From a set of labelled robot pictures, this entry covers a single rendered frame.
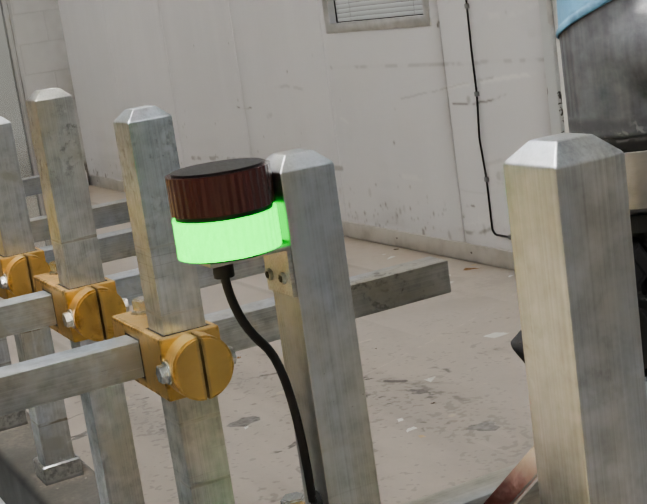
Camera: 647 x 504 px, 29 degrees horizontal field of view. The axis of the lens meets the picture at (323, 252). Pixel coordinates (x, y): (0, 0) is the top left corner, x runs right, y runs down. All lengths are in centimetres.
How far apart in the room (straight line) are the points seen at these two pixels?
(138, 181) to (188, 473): 23
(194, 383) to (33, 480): 60
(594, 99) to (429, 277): 30
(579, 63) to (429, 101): 453
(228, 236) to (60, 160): 51
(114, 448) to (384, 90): 456
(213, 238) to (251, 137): 634
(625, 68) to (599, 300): 38
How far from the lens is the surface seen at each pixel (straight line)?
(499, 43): 496
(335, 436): 75
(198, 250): 69
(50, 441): 149
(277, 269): 73
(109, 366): 100
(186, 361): 94
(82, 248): 120
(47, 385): 99
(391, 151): 575
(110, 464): 125
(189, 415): 99
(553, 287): 51
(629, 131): 88
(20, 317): 123
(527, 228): 51
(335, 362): 74
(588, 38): 88
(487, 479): 90
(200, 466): 100
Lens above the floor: 121
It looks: 12 degrees down
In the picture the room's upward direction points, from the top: 8 degrees counter-clockwise
